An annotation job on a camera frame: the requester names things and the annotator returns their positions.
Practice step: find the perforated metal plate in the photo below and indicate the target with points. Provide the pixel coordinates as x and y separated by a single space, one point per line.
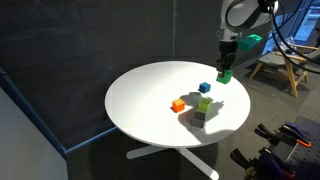
306 161

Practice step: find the orange block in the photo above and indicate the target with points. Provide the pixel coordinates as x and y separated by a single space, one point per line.
178 105

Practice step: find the grey block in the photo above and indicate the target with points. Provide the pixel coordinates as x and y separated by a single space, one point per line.
199 119

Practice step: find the purple clamp lower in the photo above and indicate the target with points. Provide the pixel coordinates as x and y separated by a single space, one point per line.
267 166

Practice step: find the green block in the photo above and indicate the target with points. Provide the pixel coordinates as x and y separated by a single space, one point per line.
226 78

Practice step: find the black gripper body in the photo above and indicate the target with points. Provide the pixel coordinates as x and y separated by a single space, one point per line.
228 53

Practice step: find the yellow-green block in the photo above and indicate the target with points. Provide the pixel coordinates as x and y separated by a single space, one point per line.
204 104

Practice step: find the blue block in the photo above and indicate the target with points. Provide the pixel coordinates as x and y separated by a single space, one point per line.
204 87

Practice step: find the purple orange clamp upper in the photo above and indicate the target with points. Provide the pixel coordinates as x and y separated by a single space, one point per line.
296 133

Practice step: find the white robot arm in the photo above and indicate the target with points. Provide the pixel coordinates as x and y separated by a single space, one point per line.
236 17

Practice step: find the white round table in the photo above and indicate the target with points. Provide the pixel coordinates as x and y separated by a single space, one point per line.
139 103

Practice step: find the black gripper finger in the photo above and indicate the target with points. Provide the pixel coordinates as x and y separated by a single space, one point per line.
228 67
220 72

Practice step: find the wooden chair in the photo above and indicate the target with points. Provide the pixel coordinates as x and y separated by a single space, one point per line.
288 66

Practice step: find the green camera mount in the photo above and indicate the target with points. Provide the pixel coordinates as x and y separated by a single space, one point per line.
246 43

